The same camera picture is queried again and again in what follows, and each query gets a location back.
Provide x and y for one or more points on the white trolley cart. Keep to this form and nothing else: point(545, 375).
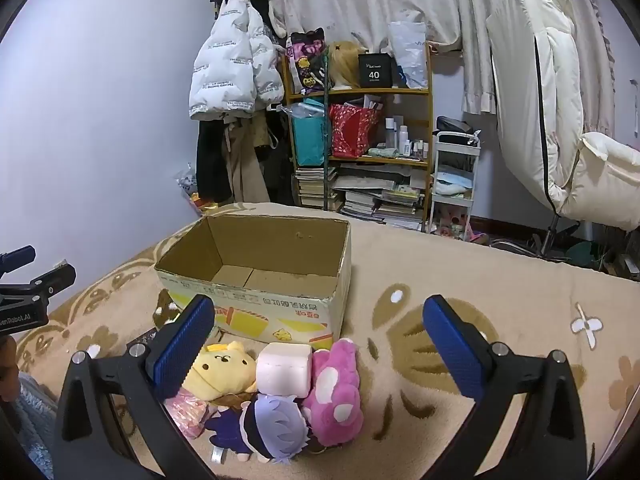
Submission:
point(455, 155)

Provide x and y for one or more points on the purple printed bag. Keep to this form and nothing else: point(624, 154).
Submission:
point(305, 60)

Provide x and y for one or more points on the plastic bag of small things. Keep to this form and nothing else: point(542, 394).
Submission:
point(187, 182)

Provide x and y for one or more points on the teal bag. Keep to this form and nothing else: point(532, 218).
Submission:
point(307, 135)

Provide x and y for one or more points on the pink plastic packet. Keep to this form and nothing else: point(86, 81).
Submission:
point(187, 412)

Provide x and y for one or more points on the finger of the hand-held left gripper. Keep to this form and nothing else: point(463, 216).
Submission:
point(52, 280)
point(17, 258)

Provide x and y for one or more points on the clear plastic bag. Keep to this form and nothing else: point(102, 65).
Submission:
point(410, 50)

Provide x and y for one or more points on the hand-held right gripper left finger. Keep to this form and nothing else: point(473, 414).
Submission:
point(182, 352)

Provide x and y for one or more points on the black garment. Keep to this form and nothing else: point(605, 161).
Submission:
point(277, 175)

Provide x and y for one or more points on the narrow stack of books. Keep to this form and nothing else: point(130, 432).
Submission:
point(310, 190)

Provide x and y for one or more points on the wide stack of books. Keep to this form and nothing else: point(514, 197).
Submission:
point(385, 200)

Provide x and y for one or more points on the green pole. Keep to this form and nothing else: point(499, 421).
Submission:
point(326, 175)

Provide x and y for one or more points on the person's left hand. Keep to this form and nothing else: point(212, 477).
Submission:
point(7, 370)

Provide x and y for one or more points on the yellow plush toy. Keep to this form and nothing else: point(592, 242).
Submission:
point(220, 370)

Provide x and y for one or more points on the red patterned bag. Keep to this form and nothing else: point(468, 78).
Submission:
point(352, 130)

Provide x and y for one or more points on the pink plush toy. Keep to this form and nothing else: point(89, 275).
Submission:
point(332, 400)

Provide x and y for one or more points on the beige coat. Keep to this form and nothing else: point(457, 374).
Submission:
point(245, 170)

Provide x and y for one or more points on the blond wig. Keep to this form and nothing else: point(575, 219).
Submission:
point(345, 62)

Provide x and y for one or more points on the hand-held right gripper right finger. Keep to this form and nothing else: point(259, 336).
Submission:
point(455, 352)

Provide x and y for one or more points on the black pouch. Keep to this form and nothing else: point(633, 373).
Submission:
point(452, 124)

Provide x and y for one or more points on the wooden shelf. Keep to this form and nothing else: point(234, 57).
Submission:
point(380, 91)

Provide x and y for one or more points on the cream padded chair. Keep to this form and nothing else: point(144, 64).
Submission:
point(525, 85)

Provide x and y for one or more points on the white puffer jacket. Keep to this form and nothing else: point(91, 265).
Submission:
point(225, 60)

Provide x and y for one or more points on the light blue cloth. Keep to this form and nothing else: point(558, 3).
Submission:
point(27, 425)

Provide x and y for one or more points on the white cube plush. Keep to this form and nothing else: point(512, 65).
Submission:
point(282, 370)

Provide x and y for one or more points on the black box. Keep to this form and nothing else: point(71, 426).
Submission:
point(375, 70)

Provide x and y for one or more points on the dark coat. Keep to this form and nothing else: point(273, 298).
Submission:
point(212, 160)

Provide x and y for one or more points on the group of cosmetic bottles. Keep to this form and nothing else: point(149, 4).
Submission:
point(400, 135)

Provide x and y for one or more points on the white-haired plush doll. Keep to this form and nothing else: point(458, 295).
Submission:
point(275, 422)

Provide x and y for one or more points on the cardboard box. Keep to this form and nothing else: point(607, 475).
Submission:
point(280, 245)

